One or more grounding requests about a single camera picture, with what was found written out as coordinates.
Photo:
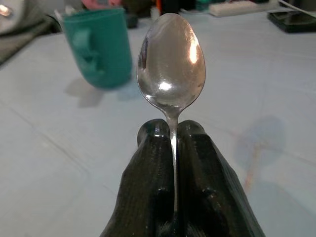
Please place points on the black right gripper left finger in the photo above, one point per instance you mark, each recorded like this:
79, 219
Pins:
145, 177

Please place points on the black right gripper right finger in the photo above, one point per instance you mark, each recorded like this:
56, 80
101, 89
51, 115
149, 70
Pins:
209, 182

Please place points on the silver metal spoon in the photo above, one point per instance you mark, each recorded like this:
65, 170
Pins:
170, 64

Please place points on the light blue tablecloth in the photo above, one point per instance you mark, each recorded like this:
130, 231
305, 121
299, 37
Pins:
74, 148

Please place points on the teal plastic mug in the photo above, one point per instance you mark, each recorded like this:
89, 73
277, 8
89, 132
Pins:
98, 47

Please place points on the small black block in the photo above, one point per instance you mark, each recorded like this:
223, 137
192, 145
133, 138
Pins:
132, 21

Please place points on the white power strip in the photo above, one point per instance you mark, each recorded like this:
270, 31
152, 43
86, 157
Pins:
244, 7

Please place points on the black flat box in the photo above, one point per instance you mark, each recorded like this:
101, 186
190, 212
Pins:
293, 21

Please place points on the grey rounded metal pot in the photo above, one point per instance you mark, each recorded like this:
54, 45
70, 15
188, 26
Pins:
17, 17

